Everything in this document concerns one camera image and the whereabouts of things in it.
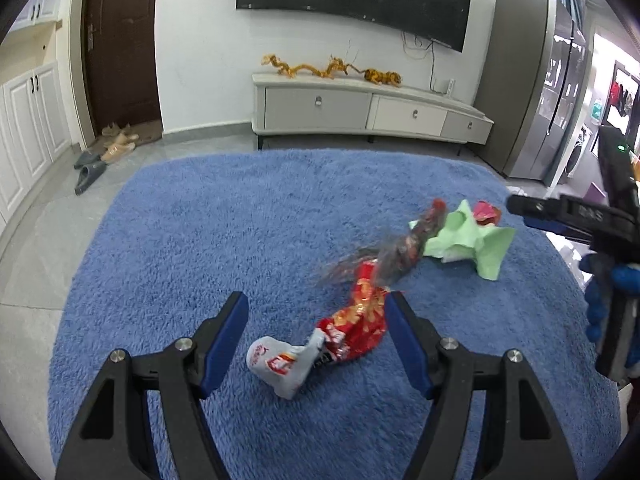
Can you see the person's right hand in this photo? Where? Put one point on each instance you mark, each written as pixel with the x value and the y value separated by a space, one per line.
pixel 596 290

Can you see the white washing machine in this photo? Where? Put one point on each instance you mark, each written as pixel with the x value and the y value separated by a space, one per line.
pixel 580 155

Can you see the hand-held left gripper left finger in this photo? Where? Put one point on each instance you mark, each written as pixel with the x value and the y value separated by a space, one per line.
pixel 225 345

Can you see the golden tiger figurine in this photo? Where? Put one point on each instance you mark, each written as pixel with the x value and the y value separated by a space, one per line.
pixel 382 78

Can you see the grey refrigerator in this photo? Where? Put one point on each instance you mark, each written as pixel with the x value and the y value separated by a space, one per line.
pixel 515 85

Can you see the dark snack wrapper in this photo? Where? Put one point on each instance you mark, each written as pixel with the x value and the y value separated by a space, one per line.
pixel 400 255

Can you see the white wall cabinet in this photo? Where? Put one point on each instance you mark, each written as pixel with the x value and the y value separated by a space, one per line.
pixel 40 7

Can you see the hanging clothes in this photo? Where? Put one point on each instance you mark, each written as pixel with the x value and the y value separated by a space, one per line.
pixel 622 97

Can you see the white floor cabinet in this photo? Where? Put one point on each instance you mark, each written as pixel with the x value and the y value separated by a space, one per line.
pixel 30 130

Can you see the blue fluffy rug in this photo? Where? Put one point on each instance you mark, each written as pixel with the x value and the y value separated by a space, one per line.
pixel 210 240

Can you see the white red packet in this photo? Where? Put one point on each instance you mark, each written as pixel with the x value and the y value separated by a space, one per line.
pixel 280 365

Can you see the red gold patterned wrapper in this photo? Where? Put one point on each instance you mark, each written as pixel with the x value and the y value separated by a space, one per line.
pixel 362 320

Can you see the small red wrapper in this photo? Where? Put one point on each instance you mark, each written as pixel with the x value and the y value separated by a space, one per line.
pixel 486 212

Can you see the white bottle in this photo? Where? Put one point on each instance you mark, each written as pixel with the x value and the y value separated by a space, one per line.
pixel 450 87

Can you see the tan slipper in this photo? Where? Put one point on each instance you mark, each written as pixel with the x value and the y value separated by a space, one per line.
pixel 115 129
pixel 119 151
pixel 122 137

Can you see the brown entrance door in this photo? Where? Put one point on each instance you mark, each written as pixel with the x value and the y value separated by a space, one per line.
pixel 122 50

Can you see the green paper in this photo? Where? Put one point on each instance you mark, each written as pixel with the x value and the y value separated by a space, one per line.
pixel 460 240

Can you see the blue curtain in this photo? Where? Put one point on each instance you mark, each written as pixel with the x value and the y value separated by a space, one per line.
pixel 567 2

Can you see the grey white television cabinet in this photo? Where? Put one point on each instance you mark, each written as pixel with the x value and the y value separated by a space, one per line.
pixel 320 107

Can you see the golden dragon figurine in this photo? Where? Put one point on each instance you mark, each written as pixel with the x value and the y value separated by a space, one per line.
pixel 337 67
pixel 290 67

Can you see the grey slipper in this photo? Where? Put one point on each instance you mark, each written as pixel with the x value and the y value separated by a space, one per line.
pixel 87 159
pixel 90 179

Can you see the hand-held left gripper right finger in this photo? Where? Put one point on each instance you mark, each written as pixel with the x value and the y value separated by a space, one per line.
pixel 407 345

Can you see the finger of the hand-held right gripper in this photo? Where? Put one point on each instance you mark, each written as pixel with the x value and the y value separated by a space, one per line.
pixel 540 210

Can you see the purple stool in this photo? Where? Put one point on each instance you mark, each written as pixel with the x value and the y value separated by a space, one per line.
pixel 595 194

